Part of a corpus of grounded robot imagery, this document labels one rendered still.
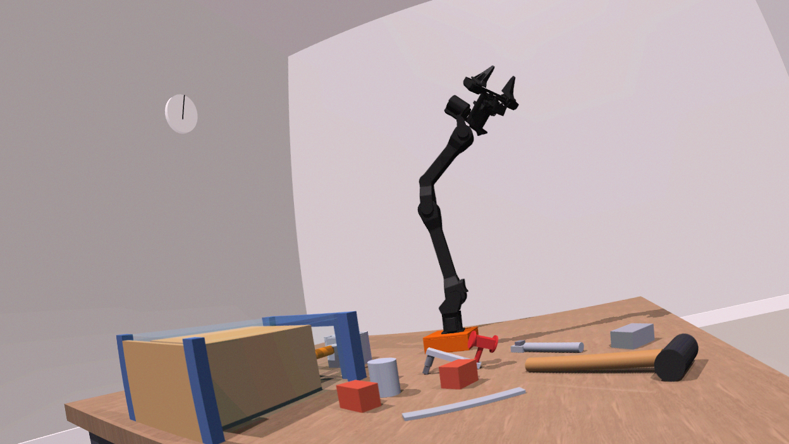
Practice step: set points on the pale grey flat bar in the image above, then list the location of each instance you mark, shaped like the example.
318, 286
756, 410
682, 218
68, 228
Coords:
462, 405

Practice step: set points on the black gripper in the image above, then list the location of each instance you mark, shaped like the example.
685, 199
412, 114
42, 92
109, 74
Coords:
477, 85

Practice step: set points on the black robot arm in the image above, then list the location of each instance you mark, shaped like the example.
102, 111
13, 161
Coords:
461, 139

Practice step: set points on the mallet with wooden handle and black head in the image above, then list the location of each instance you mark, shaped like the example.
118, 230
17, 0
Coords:
670, 363

